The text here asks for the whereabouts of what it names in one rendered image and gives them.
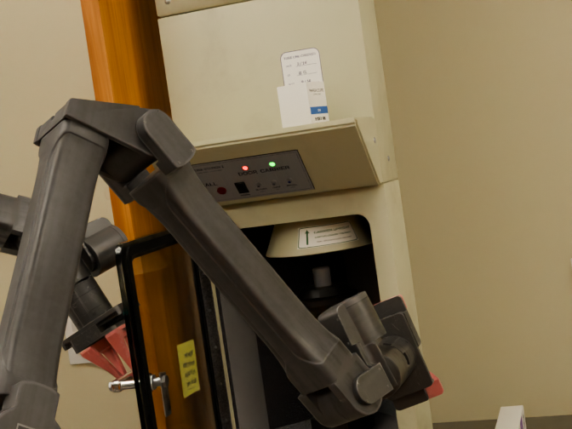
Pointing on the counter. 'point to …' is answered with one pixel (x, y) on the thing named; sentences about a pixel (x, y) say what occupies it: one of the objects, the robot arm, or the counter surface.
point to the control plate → (228, 172)
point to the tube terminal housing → (317, 13)
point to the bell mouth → (317, 237)
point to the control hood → (308, 153)
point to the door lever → (122, 383)
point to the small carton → (302, 104)
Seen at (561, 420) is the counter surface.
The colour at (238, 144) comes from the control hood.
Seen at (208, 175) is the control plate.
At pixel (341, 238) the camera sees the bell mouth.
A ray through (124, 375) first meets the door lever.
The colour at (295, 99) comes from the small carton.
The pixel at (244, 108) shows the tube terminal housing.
